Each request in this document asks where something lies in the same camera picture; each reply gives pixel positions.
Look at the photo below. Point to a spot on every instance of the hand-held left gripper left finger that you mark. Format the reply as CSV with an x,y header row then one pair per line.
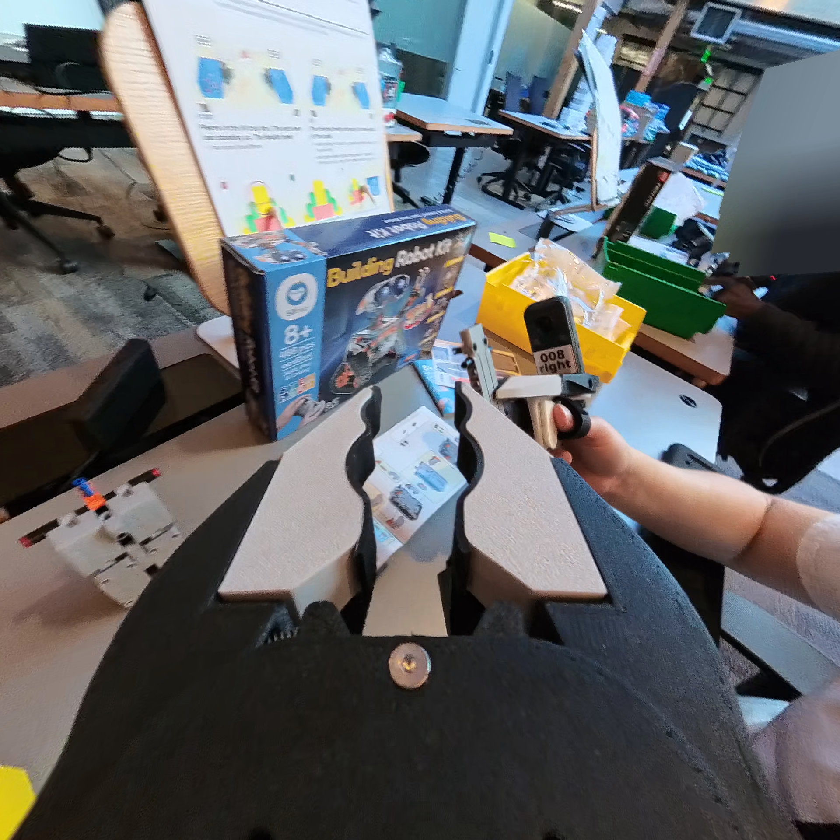
x,y
295,525

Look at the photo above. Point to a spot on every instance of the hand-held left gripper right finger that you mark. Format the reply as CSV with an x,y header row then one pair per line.
x,y
531,525

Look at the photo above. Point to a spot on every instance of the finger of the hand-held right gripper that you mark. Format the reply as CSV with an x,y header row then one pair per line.
x,y
482,367

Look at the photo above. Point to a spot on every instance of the person's right forearm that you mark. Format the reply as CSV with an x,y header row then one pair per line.
x,y
709,525

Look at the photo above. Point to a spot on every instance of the grey desk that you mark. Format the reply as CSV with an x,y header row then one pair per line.
x,y
197,459

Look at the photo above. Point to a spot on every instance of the wooden-top office desk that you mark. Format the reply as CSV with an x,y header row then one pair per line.
x,y
453,118
544,124

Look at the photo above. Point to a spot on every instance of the person's right hand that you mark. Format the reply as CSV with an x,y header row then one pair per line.
x,y
590,453

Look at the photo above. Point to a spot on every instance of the sticker sheet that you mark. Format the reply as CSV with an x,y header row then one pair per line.
x,y
449,361

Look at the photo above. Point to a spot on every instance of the yellow plastic bin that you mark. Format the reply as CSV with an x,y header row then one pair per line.
x,y
505,308

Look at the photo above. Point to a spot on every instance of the clear plastic parts bags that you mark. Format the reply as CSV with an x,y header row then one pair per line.
x,y
564,275

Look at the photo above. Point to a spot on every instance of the blue booklet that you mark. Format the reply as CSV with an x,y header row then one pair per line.
x,y
426,380

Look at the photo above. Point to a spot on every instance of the yellow sticky note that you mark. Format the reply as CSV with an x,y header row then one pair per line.
x,y
502,239

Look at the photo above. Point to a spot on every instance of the green plastic bin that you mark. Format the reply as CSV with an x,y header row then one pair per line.
x,y
656,262
663,302

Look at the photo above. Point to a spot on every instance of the open instruction booklet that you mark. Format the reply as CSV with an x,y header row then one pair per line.
x,y
420,472

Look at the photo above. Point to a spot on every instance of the blue robot kit box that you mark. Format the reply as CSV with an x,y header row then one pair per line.
x,y
367,308

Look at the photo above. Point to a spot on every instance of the black cardboard box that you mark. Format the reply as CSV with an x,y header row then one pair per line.
x,y
640,200

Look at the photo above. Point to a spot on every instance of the white toy block assembly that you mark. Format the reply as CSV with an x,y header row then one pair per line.
x,y
124,525

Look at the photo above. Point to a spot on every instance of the black rectangular block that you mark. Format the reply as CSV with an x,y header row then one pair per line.
x,y
121,394

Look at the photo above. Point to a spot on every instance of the white board stand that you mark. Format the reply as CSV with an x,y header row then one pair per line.
x,y
604,111

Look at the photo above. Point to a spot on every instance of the white instruction sheet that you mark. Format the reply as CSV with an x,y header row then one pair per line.
x,y
282,118

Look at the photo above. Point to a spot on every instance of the wooden sheet stand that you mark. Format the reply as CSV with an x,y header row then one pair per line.
x,y
164,144

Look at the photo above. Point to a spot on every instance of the yellow flat object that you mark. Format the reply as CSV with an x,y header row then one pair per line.
x,y
13,800

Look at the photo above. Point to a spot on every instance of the black wheeled office chair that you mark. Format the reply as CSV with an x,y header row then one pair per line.
x,y
39,177

